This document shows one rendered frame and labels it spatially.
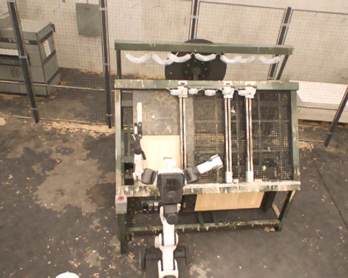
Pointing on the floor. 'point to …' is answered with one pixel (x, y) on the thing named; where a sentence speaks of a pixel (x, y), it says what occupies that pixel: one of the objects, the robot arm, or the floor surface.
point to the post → (122, 233)
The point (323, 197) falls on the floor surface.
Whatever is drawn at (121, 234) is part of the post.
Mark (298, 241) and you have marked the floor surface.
